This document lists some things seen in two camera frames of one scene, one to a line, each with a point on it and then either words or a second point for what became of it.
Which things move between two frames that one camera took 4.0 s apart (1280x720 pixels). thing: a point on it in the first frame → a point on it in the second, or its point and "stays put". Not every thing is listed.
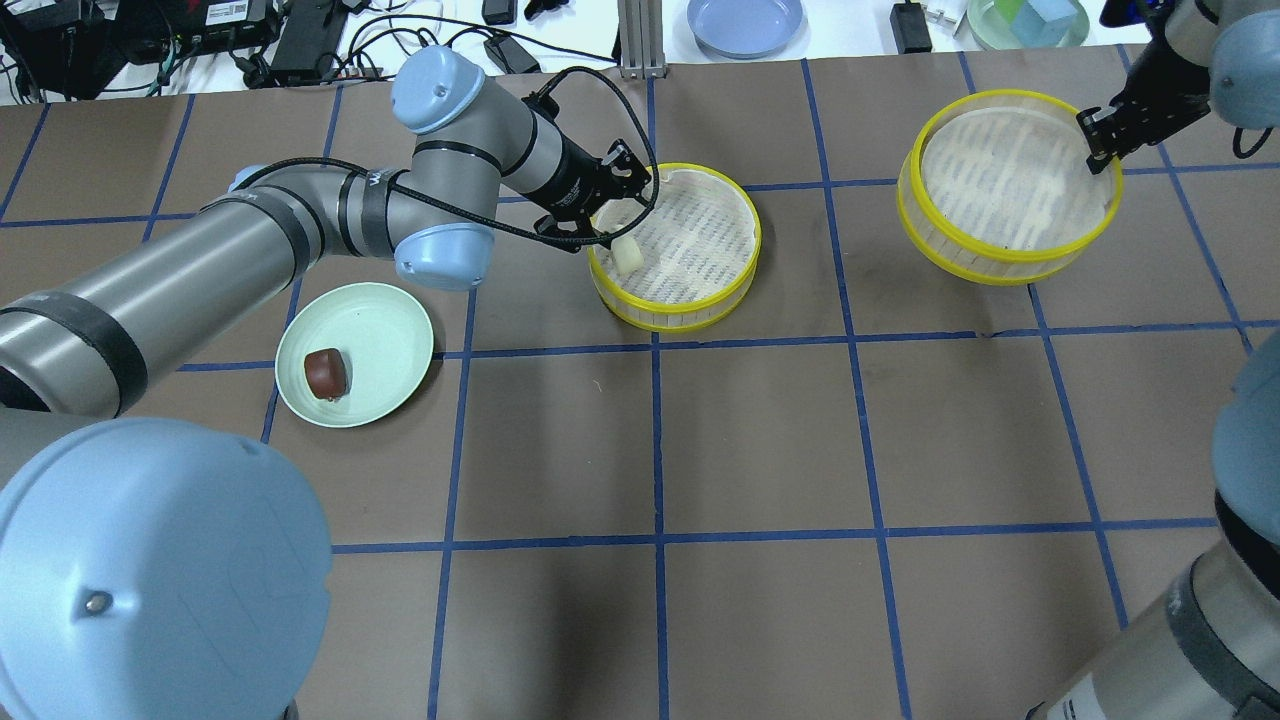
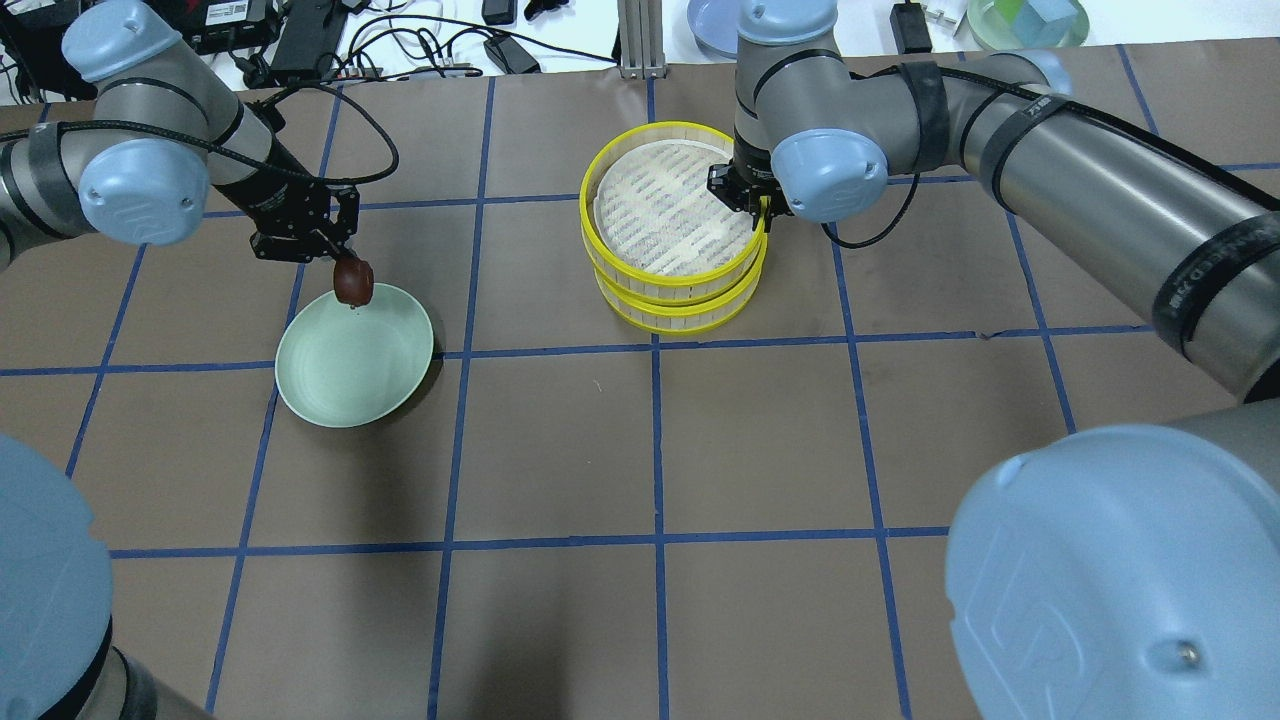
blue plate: [745, 29] stays put
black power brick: [309, 40] stays put
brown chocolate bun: [325, 372] → [353, 280]
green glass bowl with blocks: [1028, 25] stays put
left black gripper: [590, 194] → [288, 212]
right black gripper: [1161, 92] → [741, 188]
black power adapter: [910, 29] stays put
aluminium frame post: [641, 39] stays put
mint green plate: [386, 336] stays put
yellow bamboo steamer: [999, 190] → [651, 228]
